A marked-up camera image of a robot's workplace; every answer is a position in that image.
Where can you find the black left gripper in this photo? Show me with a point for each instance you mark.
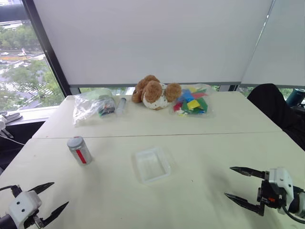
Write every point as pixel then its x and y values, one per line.
pixel 32 221

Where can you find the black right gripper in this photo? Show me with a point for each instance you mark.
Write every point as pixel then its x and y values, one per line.
pixel 270 193

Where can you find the silver can top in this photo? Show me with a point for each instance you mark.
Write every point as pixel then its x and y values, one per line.
pixel 75 142

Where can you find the clear plastic tray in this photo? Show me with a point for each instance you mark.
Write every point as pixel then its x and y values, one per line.
pixel 152 165

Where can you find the dark teal cylindrical can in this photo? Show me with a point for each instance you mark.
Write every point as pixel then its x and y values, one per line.
pixel 295 96

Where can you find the black chair with jacket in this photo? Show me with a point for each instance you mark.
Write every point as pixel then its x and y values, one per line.
pixel 271 107

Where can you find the white object on sill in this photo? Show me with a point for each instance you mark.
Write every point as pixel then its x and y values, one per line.
pixel 10 117

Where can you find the clear plastic zip bag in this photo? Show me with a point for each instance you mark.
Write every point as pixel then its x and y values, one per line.
pixel 84 108

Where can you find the bag of coloured plastic pieces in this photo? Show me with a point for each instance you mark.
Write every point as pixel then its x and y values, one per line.
pixel 193 102

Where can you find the clear jar with coloured bits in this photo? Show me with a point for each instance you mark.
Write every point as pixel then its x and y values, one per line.
pixel 106 107

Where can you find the clear plastic syringe tube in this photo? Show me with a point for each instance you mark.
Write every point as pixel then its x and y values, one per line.
pixel 121 106

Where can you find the brown and white plush dog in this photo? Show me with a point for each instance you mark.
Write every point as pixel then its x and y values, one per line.
pixel 153 94

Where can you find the narrow white roller blind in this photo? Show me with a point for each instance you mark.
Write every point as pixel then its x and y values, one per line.
pixel 281 52

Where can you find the wide white roller blind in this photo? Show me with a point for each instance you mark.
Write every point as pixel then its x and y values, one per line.
pixel 152 40

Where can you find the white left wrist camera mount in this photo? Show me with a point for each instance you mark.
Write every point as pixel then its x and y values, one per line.
pixel 22 205

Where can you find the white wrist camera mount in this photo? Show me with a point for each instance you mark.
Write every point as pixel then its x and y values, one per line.
pixel 22 205
pixel 283 177

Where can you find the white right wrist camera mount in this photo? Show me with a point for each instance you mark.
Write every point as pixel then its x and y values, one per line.
pixel 283 177

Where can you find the black window frame post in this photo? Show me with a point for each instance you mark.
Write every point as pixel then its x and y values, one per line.
pixel 45 47

